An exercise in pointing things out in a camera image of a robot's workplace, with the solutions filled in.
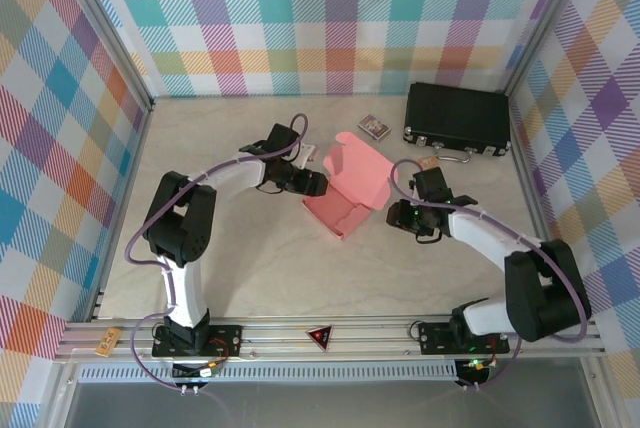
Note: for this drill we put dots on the pink paper box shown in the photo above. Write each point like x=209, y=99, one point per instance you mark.
x=340, y=208

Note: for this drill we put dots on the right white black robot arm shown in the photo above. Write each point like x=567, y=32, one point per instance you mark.
x=480, y=233

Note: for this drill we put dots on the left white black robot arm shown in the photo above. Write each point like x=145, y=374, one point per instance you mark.
x=185, y=298

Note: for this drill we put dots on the small purple card box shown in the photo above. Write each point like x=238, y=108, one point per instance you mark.
x=374, y=126

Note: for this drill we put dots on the small orange paper tag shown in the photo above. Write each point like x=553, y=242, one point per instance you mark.
x=431, y=162

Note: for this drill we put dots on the black hard case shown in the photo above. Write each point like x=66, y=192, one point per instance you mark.
x=455, y=113

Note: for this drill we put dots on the red triangular warning sign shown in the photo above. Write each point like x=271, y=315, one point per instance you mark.
x=320, y=335

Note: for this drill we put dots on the small black connector board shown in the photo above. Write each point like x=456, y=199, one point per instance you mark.
x=475, y=365
x=200, y=372

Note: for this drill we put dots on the grey metal sheet panel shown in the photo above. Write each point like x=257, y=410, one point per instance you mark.
x=325, y=405

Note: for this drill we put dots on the small wooden block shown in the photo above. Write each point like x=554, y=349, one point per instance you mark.
x=108, y=341

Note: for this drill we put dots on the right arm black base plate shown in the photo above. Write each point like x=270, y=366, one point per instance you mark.
x=430, y=335

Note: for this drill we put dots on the aluminium frame side rail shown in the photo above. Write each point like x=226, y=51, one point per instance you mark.
x=122, y=213
x=534, y=183

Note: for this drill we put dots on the aluminium frame cross rail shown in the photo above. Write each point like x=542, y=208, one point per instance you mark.
x=280, y=338

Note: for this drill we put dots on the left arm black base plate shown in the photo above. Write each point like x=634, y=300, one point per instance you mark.
x=230, y=343

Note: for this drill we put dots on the aluminium frame post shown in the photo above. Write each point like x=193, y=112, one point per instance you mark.
x=544, y=23
x=107, y=28

